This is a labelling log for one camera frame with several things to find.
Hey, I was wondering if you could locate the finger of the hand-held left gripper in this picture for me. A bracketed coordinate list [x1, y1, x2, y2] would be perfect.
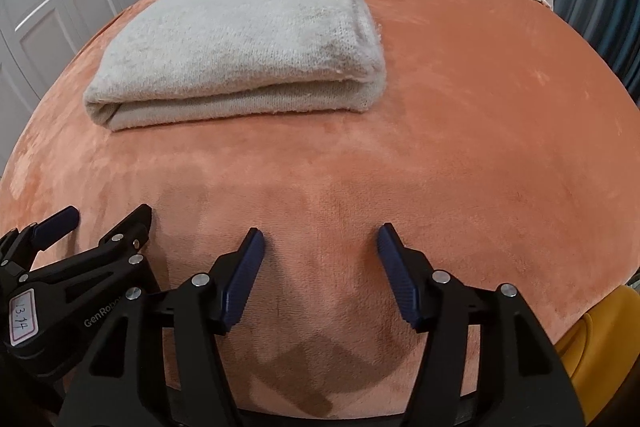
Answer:
[96, 204, 154, 260]
[0, 205, 81, 279]

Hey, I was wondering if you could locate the yellow garment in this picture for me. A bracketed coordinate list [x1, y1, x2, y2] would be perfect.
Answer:
[555, 284, 640, 423]

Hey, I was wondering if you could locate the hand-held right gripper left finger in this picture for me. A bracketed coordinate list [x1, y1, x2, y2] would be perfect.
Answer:
[59, 228, 265, 427]

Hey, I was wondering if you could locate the cream knitted sweater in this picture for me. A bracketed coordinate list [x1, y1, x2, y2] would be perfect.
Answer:
[82, 0, 388, 132]

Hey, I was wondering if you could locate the orange plush blanket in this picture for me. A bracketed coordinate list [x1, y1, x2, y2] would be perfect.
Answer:
[0, 0, 636, 408]

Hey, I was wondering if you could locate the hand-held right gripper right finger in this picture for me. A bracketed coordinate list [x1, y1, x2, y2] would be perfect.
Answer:
[377, 223, 586, 427]

